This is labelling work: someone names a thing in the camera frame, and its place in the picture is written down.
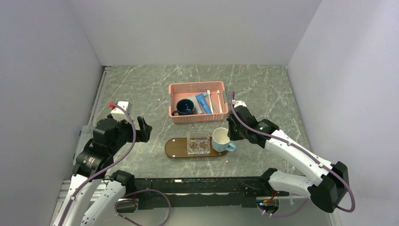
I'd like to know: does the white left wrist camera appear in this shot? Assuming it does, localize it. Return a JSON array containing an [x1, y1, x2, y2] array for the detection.
[[108, 101, 132, 121]]

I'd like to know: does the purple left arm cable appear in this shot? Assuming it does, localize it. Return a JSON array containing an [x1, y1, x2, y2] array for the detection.
[[59, 104, 172, 226]]

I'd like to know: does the silver toothpaste tube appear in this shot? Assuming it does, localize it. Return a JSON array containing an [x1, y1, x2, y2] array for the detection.
[[187, 95, 203, 114]]

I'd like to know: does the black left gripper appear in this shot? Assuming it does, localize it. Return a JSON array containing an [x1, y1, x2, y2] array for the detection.
[[109, 115, 152, 153]]

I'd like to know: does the oval wooden tray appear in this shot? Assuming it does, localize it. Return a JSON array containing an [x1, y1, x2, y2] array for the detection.
[[165, 136, 228, 158]]

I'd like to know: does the dark navy mug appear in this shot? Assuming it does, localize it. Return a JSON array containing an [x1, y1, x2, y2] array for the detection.
[[172, 99, 194, 116]]

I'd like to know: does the blue toothpaste tube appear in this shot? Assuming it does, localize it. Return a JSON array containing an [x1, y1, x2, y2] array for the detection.
[[196, 94, 212, 114]]

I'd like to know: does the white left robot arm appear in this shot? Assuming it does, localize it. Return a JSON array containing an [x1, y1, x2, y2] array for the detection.
[[54, 115, 152, 226]]

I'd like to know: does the clear textured glass dish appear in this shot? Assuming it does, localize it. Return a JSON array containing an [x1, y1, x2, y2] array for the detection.
[[187, 131, 211, 155]]

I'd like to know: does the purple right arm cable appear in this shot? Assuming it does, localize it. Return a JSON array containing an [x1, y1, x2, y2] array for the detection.
[[230, 91, 356, 218]]

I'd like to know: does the clear plastic screw box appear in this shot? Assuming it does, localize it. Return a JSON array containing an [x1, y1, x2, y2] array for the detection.
[[73, 125, 94, 165]]

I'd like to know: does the white toothbrush at basket edge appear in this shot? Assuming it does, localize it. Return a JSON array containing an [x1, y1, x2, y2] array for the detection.
[[217, 90, 223, 113]]

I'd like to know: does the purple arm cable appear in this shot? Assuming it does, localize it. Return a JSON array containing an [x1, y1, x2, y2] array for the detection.
[[230, 91, 356, 218], [59, 104, 172, 226]]

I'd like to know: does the pink perforated plastic basket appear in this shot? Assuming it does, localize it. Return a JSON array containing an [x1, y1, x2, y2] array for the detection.
[[168, 81, 229, 123]]

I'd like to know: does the white and light-blue mug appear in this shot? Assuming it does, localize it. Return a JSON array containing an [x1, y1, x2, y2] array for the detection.
[[212, 127, 237, 153]]

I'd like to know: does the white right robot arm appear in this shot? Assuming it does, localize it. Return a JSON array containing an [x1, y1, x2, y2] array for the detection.
[[227, 101, 355, 213]]

